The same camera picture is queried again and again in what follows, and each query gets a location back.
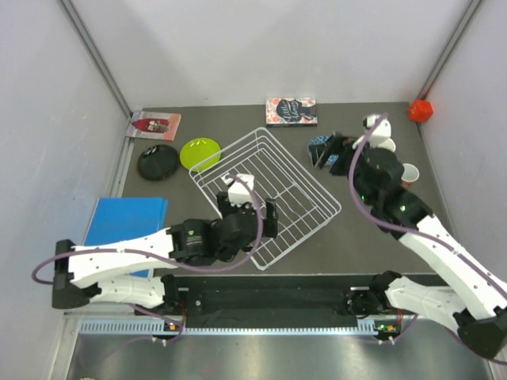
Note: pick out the grey slotted cable duct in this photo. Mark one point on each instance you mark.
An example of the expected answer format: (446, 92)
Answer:
(153, 326)

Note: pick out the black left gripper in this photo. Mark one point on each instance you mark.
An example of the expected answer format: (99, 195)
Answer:
(272, 218)

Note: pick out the white wire dish rack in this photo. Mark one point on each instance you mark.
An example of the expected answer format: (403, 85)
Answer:
(304, 205)

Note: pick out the floral Little Women book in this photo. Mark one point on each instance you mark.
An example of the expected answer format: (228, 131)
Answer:
(291, 112)

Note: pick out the red cube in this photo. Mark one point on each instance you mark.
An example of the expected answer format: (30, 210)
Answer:
(420, 111)

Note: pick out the light blue mug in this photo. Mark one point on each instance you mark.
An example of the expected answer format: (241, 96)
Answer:
(388, 144)

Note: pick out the lime green plate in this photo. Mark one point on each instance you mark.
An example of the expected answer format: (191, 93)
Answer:
(200, 154)

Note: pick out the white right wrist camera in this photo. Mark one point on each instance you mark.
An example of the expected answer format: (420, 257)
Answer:
(378, 126)

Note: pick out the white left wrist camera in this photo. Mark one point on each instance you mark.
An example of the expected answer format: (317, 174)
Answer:
(239, 187)

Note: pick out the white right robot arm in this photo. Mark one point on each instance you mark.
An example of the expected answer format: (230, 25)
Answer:
(474, 306)

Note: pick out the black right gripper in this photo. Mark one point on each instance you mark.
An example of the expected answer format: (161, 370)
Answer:
(337, 144)

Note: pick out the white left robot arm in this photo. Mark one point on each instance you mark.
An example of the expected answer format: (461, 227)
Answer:
(106, 273)

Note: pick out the pink cover book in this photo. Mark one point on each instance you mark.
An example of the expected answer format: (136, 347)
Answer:
(153, 125)

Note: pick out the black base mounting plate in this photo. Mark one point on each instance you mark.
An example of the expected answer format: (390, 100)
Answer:
(343, 295)

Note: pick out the blue foam pad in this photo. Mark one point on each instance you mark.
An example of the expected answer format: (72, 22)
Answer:
(118, 219)

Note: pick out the salmon pink mug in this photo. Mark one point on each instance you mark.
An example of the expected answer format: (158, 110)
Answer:
(410, 174)

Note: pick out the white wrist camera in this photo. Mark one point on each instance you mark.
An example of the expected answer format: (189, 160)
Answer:
(239, 187)
(378, 126)

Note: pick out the red patterned white bowl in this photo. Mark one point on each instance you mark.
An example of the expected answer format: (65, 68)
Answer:
(315, 149)

